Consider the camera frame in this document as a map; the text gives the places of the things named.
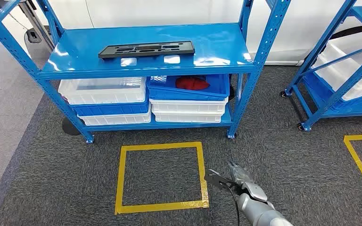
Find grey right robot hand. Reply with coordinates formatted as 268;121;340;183
204;161;268;202

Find black plastic panel part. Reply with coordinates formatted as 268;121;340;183
98;40;196;59

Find blue shelf rack on casters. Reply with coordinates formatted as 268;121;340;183
280;0;362;132

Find blue metal shelf rack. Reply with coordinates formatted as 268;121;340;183
0;0;292;144

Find blue plastic bin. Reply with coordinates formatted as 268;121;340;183
70;93;150;117
146;74;230;101

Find red cloth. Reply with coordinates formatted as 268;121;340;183
175;76;211;91

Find black pole stand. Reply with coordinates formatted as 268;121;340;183
61;117;82;136

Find white car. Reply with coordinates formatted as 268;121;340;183
0;0;362;67

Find grey metal stand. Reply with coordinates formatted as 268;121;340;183
18;0;57;52

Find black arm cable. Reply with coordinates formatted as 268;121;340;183
228;182;241;226

